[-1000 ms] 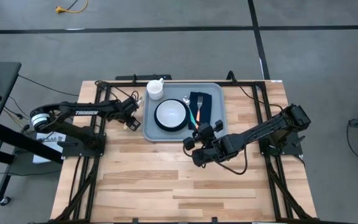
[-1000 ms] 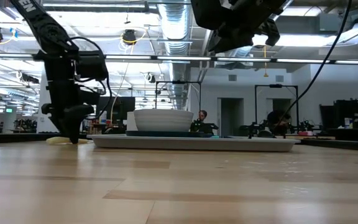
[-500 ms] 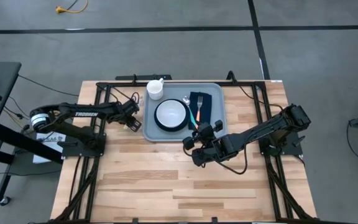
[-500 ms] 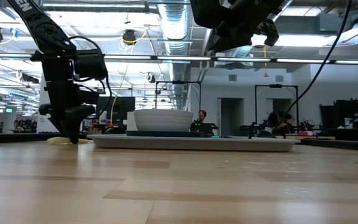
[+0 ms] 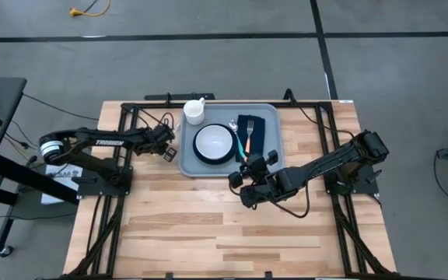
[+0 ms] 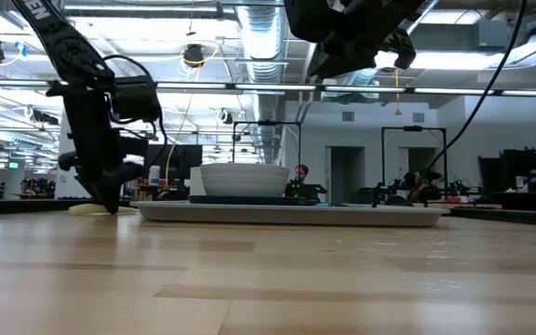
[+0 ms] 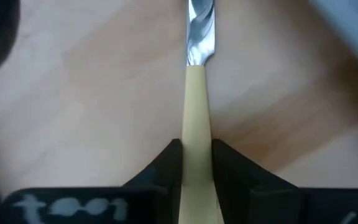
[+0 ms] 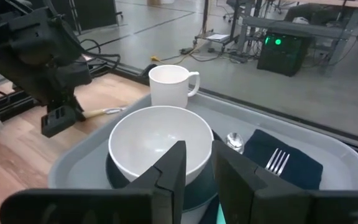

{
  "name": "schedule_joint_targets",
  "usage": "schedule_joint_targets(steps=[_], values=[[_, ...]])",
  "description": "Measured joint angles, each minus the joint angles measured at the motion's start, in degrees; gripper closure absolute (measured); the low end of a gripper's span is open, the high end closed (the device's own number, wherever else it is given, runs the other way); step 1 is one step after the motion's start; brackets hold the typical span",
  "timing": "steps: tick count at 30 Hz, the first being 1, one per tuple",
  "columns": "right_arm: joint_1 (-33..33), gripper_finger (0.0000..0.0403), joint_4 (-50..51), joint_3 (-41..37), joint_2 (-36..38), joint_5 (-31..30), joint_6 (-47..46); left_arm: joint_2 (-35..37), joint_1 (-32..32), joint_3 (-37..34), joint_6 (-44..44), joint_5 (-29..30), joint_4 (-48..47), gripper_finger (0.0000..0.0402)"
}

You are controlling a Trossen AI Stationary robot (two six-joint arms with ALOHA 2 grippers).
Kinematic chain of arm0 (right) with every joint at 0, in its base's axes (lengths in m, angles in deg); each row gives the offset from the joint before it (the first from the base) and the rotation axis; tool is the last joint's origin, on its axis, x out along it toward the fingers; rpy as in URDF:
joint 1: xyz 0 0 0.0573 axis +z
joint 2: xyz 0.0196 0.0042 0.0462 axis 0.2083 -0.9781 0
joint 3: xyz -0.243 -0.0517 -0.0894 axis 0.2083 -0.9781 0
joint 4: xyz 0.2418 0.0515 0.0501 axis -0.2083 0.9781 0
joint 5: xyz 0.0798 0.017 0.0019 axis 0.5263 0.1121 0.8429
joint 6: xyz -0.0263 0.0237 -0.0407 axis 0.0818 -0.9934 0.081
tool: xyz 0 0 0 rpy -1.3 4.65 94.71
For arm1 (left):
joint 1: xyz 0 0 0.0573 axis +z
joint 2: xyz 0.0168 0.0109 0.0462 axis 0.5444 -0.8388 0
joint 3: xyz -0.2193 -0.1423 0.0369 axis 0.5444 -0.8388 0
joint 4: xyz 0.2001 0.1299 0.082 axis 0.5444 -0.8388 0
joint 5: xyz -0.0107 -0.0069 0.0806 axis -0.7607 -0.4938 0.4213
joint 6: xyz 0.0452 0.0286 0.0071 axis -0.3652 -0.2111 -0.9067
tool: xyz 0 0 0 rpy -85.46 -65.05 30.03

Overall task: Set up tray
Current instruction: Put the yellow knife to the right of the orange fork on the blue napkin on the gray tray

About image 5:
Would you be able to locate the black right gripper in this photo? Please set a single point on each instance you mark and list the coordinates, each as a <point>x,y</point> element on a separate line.
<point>257,177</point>

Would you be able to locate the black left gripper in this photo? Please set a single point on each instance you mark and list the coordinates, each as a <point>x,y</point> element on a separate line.
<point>163,138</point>

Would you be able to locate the navy cloth napkin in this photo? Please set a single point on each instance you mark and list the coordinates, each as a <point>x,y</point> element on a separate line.
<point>259,132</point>

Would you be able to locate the dark teal plate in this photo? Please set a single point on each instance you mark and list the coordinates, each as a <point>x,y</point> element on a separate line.
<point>197,151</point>

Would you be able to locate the white mug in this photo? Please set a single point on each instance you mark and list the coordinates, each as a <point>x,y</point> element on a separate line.
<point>193,113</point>

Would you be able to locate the white bowl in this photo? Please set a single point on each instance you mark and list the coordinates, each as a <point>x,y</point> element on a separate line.
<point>214,142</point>

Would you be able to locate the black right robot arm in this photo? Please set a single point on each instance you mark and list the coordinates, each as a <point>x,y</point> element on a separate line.
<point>325,163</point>

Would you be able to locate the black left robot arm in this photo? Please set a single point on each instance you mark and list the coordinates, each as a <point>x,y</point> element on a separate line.
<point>109,142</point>

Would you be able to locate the grey plastic tray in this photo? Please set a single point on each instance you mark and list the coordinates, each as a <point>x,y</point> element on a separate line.
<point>270,128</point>

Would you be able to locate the white paper sheet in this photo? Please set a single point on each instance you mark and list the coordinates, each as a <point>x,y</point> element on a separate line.
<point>62,173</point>

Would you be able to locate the black side desk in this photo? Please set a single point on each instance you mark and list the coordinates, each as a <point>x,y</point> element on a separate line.
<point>2,101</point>

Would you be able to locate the black metal table frame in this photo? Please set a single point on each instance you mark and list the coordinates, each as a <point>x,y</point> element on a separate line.
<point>150,105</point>

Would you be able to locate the black mount bar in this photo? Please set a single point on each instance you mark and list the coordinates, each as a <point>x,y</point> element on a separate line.
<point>185,96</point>

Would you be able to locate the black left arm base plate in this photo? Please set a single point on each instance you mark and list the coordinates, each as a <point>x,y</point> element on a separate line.
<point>99,190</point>

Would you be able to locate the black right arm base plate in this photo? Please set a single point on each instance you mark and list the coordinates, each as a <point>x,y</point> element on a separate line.
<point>360,187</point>

